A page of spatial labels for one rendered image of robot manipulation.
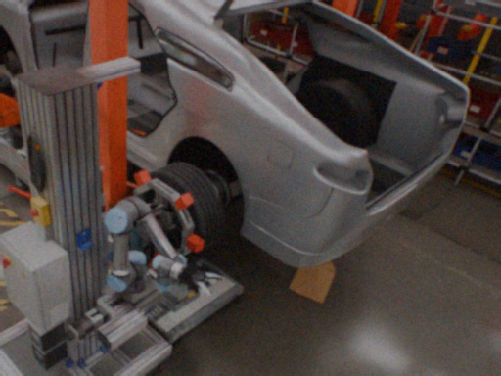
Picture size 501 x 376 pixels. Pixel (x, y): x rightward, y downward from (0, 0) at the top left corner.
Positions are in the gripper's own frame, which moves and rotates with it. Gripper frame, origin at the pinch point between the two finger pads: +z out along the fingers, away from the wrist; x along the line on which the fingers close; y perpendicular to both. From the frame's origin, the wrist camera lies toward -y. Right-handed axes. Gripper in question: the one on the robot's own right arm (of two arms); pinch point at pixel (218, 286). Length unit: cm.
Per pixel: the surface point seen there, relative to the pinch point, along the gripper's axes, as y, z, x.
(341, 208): -18, 33, -92
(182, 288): 90, -56, -92
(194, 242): 27, -43, -64
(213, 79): -62, -70, -111
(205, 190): 0, -50, -86
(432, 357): 103, 129, -159
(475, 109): -26, 100, -437
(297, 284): 100, 15, -174
